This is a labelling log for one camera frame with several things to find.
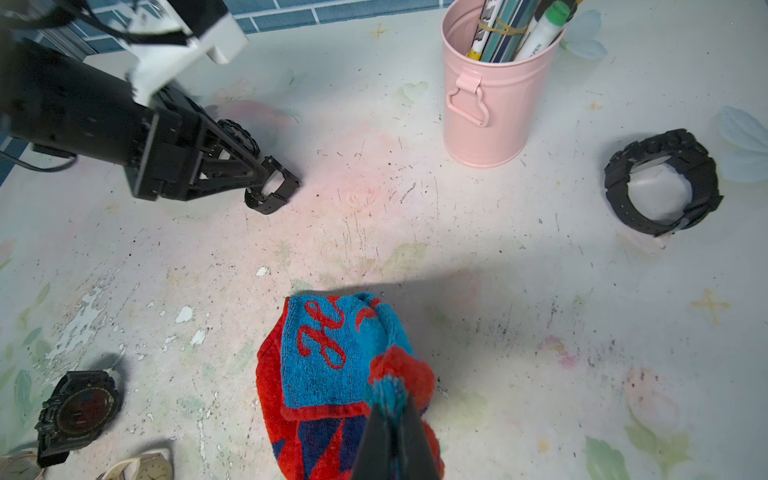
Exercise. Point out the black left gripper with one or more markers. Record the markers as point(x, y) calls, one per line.
point(178, 140)

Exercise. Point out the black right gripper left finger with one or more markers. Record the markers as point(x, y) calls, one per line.
point(374, 455)

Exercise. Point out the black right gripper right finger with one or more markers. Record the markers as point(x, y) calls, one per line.
point(414, 459)

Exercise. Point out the red blue towel cloth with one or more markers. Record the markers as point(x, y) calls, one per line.
point(325, 364)

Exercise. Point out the gold watch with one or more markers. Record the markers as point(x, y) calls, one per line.
point(21, 466)
point(152, 465)

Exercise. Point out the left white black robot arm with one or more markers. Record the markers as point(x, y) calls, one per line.
point(61, 106)

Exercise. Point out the pink pen holder cup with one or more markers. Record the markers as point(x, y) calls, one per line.
point(489, 108)

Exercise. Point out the pens in cup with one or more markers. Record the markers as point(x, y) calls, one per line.
point(510, 31)

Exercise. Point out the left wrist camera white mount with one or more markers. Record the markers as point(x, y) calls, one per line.
point(167, 37)

